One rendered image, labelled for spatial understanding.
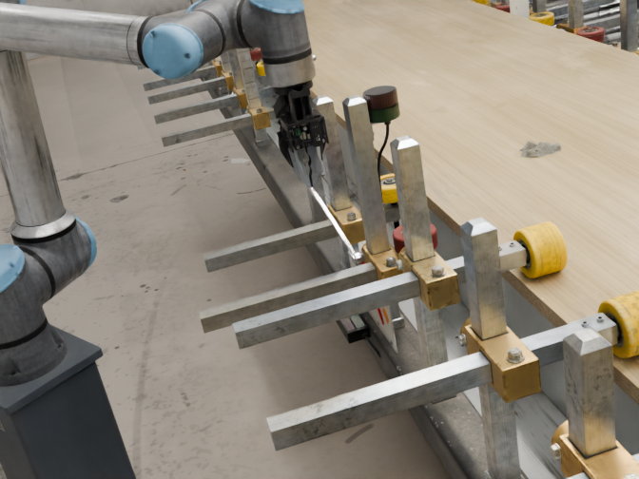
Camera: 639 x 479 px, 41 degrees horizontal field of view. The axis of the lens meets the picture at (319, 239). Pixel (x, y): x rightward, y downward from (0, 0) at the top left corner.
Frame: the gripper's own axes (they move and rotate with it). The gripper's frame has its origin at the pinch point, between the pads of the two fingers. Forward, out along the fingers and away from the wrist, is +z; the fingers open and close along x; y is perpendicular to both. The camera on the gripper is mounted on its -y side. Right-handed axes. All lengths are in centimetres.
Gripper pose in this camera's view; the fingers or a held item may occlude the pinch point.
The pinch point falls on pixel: (309, 179)
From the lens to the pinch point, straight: 167.3
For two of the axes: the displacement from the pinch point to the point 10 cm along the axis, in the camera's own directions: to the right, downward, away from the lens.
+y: 2.6, 3.8, -8.9
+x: 9.5, -2.7, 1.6
